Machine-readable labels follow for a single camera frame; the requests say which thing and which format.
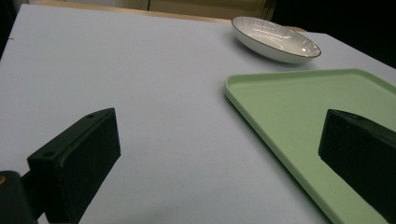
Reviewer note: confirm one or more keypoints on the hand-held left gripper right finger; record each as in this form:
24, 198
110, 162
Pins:
361, 155

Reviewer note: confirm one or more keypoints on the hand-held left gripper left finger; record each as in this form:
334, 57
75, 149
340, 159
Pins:
74, 161

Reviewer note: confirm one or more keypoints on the light green plastic tray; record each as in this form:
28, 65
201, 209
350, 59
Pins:
295, 102

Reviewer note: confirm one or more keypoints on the white ribbed ceramic bowl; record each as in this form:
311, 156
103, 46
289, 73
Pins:
274, 40

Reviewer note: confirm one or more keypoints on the beige curtain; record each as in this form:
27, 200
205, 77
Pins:
174, 6

